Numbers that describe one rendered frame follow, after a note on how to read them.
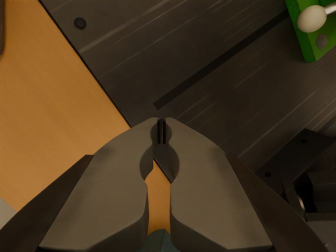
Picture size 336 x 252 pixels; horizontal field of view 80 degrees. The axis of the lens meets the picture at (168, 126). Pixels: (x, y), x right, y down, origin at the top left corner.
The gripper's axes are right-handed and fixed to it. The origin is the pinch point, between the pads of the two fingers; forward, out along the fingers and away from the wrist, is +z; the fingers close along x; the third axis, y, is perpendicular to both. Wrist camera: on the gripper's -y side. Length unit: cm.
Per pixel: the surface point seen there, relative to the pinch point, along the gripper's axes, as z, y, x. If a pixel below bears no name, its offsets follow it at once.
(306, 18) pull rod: 14.6, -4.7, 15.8
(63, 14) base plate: 10.8, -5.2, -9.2
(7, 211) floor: 53, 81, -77
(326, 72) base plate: 20.7, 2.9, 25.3
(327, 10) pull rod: 14.4, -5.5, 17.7
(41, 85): 7.7, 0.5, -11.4
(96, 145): 6.8, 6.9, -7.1
